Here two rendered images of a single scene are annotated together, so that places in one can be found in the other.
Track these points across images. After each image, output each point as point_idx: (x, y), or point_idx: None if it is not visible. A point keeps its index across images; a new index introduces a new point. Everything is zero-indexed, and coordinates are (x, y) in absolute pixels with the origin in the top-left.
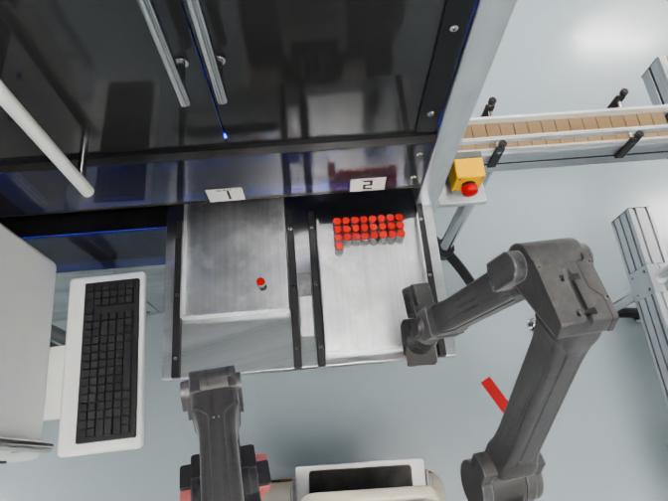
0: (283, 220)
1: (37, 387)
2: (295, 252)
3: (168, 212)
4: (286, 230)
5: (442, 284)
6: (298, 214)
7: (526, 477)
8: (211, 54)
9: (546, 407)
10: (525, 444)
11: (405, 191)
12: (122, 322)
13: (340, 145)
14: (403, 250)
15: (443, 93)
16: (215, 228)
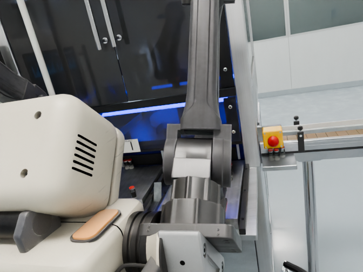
0: (161, 168)
1: None
2: (162, 185)
3: None
4: (161, 174)
5: (255, 198)
6: None
7: (213, 139)
8: (106, 13)
9: (198, 25)
10: (193, 75)
11: (241, 163)
12: None
13: (182, 99)
14: (230, 184)
15: (227, 52)
16: (125, 176)
